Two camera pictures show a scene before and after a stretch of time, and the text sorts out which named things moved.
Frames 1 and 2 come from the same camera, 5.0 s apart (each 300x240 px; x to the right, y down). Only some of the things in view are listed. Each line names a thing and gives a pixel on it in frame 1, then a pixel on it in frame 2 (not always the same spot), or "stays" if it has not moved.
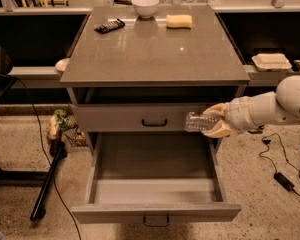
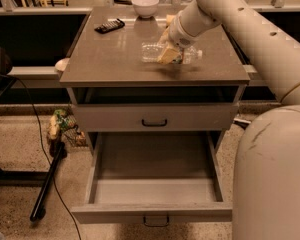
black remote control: (110, 26) stays
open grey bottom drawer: (155, 178) stays
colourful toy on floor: (66, 124) stays
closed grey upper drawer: (132, 117) stays
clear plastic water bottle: (193, 121) to (150, 52)
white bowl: (145, 6) stays
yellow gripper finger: (222, 108) to (164, 36)
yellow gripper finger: (221, 129) to (168, 56)
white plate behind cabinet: (62, 64) stays
